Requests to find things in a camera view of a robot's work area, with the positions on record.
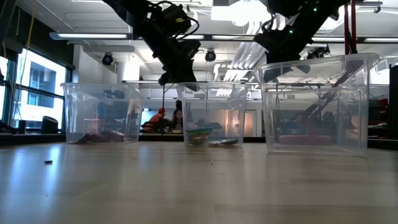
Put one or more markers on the person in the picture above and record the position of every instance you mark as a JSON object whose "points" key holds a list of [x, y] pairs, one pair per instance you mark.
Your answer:
{"points": [[177, 121], [157, 119]]}

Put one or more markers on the small dark crumb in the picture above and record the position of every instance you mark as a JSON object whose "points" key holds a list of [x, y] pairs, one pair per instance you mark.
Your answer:
{"points": [[48, 162]]}

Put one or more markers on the red articulated stand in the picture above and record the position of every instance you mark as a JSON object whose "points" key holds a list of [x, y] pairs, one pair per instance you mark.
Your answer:
{"points": [[349, 31]]}

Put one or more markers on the teal candy packet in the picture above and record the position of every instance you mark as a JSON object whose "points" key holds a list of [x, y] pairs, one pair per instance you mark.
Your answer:
{"points": [[224, 142]]}

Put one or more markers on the black ceiling spotlight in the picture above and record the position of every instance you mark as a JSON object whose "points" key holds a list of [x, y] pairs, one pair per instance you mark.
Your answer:
{"points": [[318, 52], [107, 59], [210, 55]]}

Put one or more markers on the green colourful candy packet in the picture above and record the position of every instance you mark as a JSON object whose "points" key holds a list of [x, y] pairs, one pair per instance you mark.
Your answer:
{"points": [[199, 135]]}

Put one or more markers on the black upright panel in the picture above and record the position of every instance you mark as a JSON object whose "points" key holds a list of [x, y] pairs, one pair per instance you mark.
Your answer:
{"points": [[393, 102]]}

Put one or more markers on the dark red candy packet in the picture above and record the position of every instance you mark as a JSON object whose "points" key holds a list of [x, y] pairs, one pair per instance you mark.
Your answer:
{"points": [[99, 137]]}

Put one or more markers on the black rounded desk object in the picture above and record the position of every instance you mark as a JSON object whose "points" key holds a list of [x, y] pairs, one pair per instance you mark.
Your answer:
{"points": [[49, 126]]}

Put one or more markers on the clear plastic bin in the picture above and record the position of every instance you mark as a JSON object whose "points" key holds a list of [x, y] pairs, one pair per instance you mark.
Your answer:
{"points": [[214, 105], [102, 99], [317, 102]]}

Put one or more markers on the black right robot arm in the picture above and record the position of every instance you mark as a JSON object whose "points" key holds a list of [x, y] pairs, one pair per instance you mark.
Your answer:
{"points": [[311, 9]]}

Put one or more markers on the long ceiling light bar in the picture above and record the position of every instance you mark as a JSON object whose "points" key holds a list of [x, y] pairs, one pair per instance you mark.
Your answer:
{"points": [[93, 36]]}

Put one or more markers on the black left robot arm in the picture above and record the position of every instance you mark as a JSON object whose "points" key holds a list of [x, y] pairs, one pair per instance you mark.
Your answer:
{"points": [[130, 9]]}

